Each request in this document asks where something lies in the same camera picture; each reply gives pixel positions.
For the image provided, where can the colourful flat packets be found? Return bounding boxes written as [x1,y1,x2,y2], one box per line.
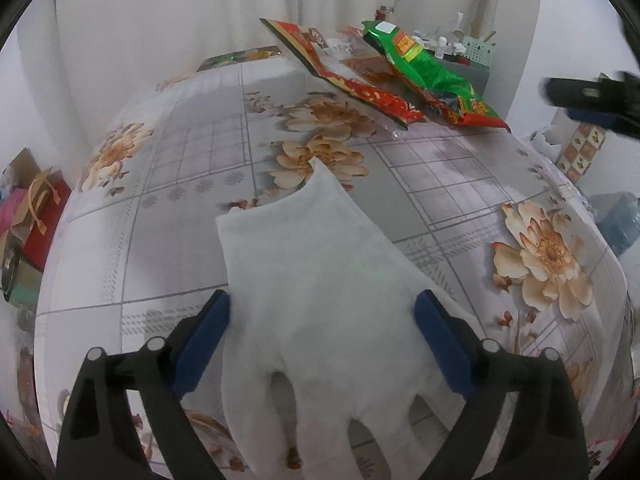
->
[200,47,281,70]

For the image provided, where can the white plastic bag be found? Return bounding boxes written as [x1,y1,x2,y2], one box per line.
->
[530,127,566,161]

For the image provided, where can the magenta bag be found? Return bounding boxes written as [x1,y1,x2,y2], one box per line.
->
[0,190,31,228]

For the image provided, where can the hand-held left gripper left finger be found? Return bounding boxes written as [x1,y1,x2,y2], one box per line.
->
[55,289,232,480]

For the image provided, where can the white curtain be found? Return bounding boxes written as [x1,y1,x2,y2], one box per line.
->
[15,0,543,126]

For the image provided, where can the green plastic basket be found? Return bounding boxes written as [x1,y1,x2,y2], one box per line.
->
[462,35,498,66]

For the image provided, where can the white glove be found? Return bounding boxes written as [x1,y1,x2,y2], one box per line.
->
[215,157,481,478]

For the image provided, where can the floral tablecloth table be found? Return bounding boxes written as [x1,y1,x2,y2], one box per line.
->
[32,55,631,480]

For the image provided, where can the teal box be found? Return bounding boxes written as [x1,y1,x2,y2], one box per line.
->
[10,260,42,306]

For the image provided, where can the patterned tall box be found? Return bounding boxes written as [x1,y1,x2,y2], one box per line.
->
[555,122,606,183]

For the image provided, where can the red gift bag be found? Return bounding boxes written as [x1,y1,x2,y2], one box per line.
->
[20,170,73,271]

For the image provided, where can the metal pot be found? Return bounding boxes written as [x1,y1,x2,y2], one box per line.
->
[0,255,21,301]

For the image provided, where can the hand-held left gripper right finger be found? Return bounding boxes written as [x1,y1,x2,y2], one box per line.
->
[414,289,590,480]

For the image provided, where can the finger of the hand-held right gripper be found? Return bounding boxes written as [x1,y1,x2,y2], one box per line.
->
[541,71,640,138]

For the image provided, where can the grey cabinet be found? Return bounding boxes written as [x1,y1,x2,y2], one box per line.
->
[440,57,493,98]

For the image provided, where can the green snack packet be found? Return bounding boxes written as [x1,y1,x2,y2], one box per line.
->
[361,19,511,133]

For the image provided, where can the red snack packet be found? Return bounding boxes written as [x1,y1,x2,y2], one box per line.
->
[259,17,426,131]

